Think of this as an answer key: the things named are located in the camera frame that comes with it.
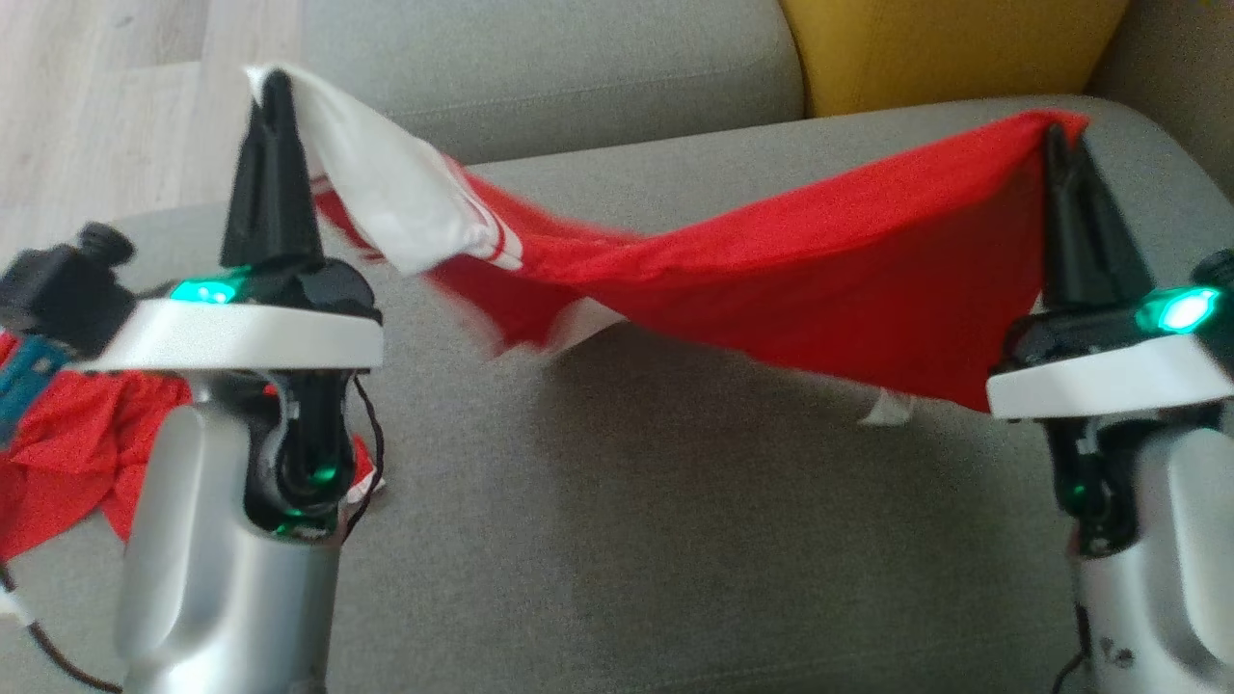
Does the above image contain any red and white shirt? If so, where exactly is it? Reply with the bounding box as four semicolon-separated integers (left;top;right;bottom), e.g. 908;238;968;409
243;66;1090;427

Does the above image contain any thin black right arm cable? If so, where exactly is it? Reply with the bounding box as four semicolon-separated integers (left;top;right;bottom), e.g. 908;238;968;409
1056;600;1096;694

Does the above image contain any red white shirt with print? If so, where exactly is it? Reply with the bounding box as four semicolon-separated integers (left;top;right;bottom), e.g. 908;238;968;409
0;328;387;562

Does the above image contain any grey and yellow sofa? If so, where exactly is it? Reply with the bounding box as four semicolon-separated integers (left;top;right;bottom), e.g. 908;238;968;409
0;94;1234;694

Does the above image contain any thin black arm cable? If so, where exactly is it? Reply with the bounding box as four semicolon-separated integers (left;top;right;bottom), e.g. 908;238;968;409
1056;600;1096;694
0;564;124;694
339;374;387;536

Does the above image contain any yellow sofa backrest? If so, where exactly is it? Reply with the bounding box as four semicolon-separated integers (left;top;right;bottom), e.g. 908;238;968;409
779;0;1131;119

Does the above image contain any grey sofa armrest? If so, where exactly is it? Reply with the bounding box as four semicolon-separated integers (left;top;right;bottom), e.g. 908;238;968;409
1087;0;1234;199

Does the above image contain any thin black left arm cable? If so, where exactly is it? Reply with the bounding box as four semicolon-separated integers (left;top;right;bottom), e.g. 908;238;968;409
339;374;387;536
0;564;124;694

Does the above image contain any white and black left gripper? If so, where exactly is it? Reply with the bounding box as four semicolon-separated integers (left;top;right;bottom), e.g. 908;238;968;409
82;69;385;373

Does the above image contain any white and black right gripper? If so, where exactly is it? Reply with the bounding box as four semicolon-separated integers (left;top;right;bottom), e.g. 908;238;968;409
985;123;1234;420

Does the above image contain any blue camera cable connector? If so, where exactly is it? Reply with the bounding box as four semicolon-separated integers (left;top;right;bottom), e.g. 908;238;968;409
0;335;70;446

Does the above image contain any grey sofa seat cushion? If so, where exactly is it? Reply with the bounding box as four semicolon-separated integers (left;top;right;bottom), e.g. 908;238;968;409
299;0;806;167

